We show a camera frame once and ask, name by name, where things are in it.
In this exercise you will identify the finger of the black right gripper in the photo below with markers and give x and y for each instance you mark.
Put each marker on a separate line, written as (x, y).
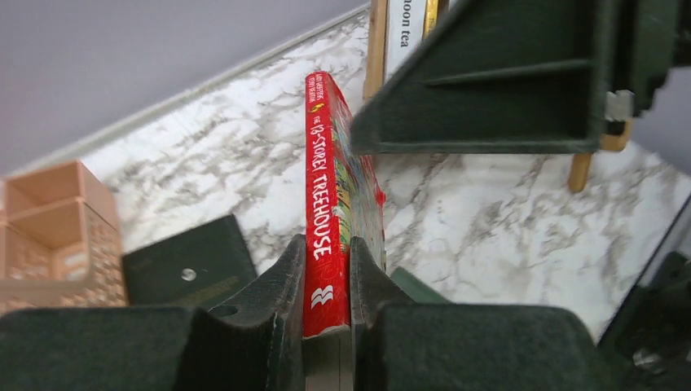
(486, 81)

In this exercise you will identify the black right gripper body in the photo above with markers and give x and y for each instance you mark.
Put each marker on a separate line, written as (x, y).
(653, 37)

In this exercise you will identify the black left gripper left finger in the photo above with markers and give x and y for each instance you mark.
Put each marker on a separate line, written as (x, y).
(251, 341)

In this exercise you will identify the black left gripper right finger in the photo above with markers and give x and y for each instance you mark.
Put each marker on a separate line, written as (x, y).
(402, 344)

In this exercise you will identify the yellow Little Prince book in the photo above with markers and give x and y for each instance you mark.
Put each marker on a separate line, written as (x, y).
(431, 16)

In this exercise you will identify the white Afternoon Tea book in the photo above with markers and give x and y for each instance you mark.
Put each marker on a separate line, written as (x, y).
(404, 31)

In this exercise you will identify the red comic paperback book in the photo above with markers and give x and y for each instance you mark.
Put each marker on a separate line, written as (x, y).
(343, 200)

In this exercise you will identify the dark green thin book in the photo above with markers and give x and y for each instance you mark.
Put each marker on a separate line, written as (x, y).
(416, 288)

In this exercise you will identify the black hardcover book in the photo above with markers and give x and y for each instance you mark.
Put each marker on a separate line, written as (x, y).
(201, 267)

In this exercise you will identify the wooden book rack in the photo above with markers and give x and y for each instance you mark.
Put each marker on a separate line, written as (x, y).
(378, 48)

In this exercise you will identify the peach plastic file organizer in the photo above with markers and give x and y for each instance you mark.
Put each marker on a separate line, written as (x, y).
(60, 241)

